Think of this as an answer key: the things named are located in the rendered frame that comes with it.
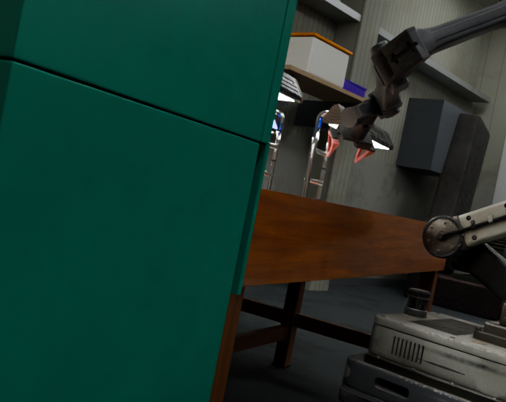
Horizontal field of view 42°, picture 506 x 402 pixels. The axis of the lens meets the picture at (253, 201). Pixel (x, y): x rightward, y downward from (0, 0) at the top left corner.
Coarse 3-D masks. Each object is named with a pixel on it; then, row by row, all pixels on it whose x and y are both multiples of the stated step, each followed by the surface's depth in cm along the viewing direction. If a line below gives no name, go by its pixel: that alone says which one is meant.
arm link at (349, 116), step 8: (368, 96) 186; (360, 104) 181; (368, 104) 183; (376, 104) 185; (344, 112) 183; (352, 112) 181; (360, 112) 180; (368, 112) 181; (376, 112) 183; (392, 112) 182; (344, 120) 184; (352, 120) 182; (360, 120) 182
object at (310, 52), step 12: (300, 36) 456; (312, 36) 450; (288, 48) 460; (300, 48) 453; (312, 48) 448; (324, 48) 458; (336, 48) 470; (288, 60) 459; (300, 60) 452; (312, 60) 450; (324, 60) 460; (336, 60) 471; (348, 60) 483; (312, 72) 452; (324, 72) 462; (336, 72) 473; (336, 84) 476
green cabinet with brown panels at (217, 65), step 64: (0, 0) 64; (64, 0) 67; (128, 0) 75; (192, 0) 86; (256, 0) 100; (64, 64) 69; (128, 64) 77; (192, 64) 88; (256, 64) 103; (256, 128) 107
